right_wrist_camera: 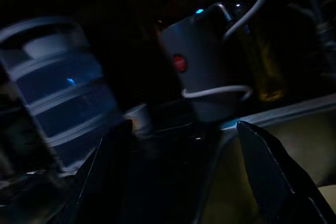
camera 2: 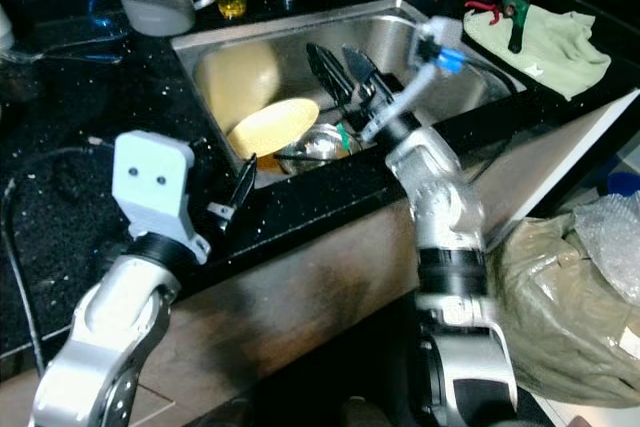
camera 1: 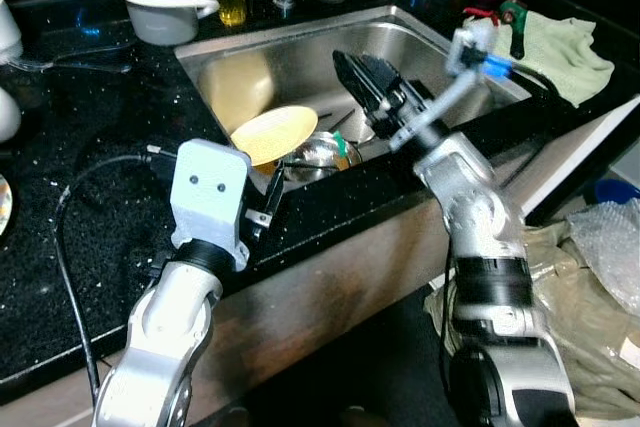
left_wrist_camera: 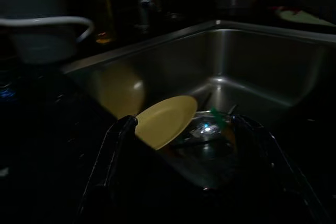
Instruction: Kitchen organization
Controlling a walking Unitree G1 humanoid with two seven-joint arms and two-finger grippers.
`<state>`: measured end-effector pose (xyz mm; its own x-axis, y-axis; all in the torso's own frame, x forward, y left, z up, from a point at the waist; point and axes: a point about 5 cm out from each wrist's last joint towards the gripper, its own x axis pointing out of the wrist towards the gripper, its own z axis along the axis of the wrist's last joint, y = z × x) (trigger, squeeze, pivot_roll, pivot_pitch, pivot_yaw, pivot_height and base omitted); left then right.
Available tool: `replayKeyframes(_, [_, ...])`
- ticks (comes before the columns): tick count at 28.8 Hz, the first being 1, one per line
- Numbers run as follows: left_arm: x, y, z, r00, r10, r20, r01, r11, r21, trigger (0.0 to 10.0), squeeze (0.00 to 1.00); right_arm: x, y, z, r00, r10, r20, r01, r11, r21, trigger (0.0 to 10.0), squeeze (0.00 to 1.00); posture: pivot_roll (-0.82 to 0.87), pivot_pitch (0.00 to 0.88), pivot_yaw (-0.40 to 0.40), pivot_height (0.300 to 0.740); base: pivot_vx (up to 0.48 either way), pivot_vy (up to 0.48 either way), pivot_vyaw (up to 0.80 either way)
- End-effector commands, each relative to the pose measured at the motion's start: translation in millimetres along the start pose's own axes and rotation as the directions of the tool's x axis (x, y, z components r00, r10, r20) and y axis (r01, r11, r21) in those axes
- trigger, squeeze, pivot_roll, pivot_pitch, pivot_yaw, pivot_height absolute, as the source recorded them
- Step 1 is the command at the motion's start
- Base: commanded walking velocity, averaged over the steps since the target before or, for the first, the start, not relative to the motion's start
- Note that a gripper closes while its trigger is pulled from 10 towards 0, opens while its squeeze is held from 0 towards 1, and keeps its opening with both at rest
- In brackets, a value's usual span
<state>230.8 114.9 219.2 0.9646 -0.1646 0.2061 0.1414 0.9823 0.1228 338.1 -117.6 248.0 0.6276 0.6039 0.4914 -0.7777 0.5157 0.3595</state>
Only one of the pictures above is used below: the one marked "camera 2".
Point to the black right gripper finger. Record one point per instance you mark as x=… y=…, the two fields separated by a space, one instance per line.
x=368 y=69
x=331 y=78

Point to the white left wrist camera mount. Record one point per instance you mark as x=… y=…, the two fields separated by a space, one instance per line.
x=155 y=187

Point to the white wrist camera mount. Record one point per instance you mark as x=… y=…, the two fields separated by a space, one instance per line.
x=415 y=92
x=155 y=187

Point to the black floor mat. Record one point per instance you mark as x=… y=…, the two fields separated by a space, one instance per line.
x=310 y=397

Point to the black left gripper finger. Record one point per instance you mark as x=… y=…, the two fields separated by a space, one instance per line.
x=246 y=183

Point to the stainless steel sink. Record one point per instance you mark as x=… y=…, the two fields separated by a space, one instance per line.
x=280 y=57

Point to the blue round lid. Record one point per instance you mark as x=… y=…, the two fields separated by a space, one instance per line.
x=625 y=183

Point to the clear bubble wrap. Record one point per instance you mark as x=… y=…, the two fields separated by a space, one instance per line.
x=610 y=237

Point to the olive green sack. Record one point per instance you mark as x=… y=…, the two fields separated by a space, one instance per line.
x=560 y=317

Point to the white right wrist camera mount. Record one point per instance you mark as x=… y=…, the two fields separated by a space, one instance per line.
x=415 y=92

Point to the shiny steel bowl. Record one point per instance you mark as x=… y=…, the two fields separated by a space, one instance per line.
x=310 y=145

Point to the pale green cloth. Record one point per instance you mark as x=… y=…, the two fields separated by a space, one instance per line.
x=560 y=47

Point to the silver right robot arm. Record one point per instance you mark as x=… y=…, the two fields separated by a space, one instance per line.
x=435 y=197

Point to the white cabinet end panel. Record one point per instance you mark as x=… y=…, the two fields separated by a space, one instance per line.
x=560 y=162

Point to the steel fork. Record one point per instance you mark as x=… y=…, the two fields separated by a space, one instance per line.
x=60 y=55

